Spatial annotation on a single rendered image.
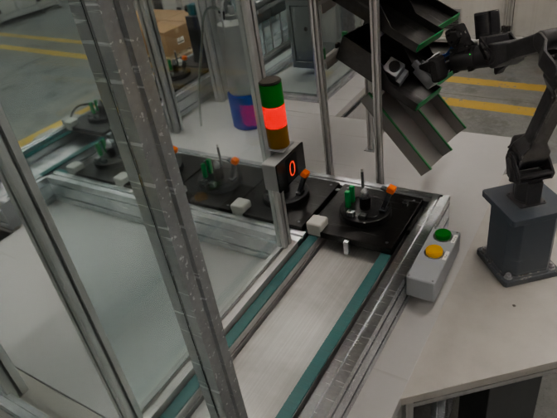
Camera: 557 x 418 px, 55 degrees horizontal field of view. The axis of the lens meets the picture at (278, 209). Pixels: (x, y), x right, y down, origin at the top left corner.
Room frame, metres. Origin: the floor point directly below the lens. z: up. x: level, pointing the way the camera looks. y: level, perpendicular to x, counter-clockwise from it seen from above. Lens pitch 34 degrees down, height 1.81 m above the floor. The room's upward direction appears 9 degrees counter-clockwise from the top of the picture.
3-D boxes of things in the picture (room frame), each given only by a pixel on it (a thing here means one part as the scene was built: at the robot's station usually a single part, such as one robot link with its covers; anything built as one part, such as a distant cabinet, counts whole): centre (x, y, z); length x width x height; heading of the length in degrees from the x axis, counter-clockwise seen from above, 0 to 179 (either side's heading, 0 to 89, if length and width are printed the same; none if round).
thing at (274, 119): (1.09, -0.03, 1.33); 0.05 x 0.05 x 0.05
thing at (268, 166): (1.09, -0.03, 1.29); 0.12 x 0.05 x 0.25; 144
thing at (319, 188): (1.33, -0.03, 1.01); 0.24 x 0.24 x 0.13; 54
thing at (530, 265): (1.00, -0.58, 0.96); 0.15 x 0.15 x 0.20; 5
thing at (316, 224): (1.15, -0.10, 0.97); 0.05 x 0.05 x 0.04; 54
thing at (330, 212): (1.17, -0.23, 0.96); 0.24 x 0.24 x 0.02; 54
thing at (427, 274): (0.98, -0.36, 0.93); 0.21 x 0.07 x 0.06; 144
